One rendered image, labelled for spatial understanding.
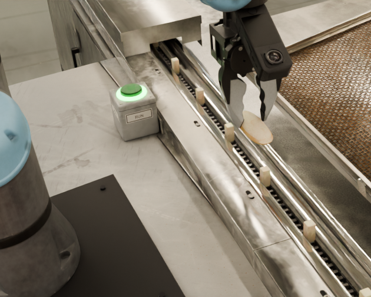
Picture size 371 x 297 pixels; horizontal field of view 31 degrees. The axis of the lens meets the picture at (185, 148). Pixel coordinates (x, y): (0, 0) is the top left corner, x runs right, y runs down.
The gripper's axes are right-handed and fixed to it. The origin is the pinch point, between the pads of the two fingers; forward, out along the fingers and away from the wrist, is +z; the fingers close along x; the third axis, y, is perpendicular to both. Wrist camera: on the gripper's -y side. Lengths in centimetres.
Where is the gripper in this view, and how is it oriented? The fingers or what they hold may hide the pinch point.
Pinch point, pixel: (252, 118)
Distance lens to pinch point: 102.0
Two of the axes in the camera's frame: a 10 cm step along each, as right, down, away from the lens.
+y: -3.5, -5.1, 7.9
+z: 0.8, 8.2, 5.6
